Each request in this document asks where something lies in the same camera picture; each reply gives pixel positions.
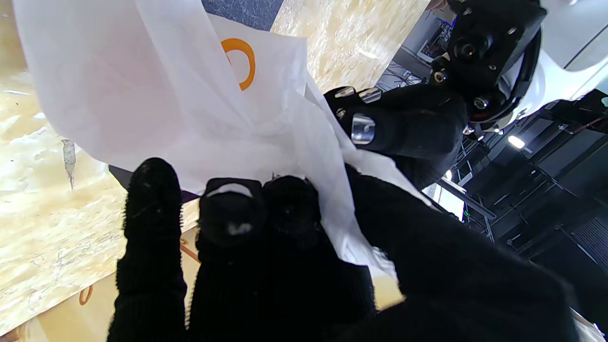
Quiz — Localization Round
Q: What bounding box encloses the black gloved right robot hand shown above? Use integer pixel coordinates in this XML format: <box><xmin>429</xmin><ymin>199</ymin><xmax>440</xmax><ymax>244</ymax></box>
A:
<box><xmin>107</xmin><ymin>158</ymin><xmax>582</xmax><ymax>342</ymax></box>

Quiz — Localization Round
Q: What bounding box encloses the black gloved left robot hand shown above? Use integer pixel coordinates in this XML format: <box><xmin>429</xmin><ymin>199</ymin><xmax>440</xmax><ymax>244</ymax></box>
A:
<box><xmin>324</xmin><ymin>83</ymin><xmax>469</xmax><ymax>190</ymax></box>

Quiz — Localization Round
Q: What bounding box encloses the white plastic bag orange logo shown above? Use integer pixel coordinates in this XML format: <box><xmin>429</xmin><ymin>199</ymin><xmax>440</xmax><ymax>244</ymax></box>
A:
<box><xmin>12</xmin><ymin>0</ymin><xmax>433</xmax><ymax>278</ymax></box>

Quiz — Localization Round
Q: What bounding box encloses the black gift box lid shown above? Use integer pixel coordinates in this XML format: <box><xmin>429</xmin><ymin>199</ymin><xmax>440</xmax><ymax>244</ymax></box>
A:
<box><xmin>202</xmin><ymin>0</ymin><xmax>285</xmax><ymax>31</ymax></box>

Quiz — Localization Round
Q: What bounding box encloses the black gift box pink inside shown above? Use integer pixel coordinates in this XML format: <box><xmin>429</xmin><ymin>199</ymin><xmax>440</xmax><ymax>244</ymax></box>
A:
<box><xmin>108</xmin><ymin>164</ymin><xmax>202</xmax><ymax>205</ymax></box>

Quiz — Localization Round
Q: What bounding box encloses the bright studio light panel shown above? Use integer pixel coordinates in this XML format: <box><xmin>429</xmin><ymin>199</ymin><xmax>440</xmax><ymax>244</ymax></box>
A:
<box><xmin>425</xmin><ymin>183</ymin><xmax>465</xmax><ymax>220</ymax></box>

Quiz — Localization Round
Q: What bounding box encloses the black backdrop stand pole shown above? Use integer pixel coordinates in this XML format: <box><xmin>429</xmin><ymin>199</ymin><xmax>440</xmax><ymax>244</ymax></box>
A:
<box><xmin>437</xmin><ymin>178</ymin><xmax>497</xmax><ymax>221</ymax></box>

